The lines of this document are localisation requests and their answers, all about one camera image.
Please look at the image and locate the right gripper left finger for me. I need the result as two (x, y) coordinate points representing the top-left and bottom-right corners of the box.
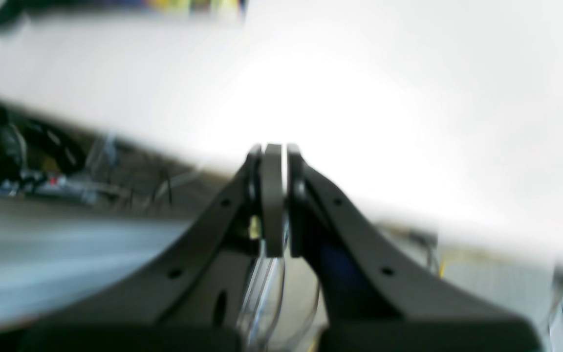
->
(21, 144), (284, 352)

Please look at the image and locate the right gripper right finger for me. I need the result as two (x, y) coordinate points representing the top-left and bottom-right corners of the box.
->
(287, 144), (541, 352)

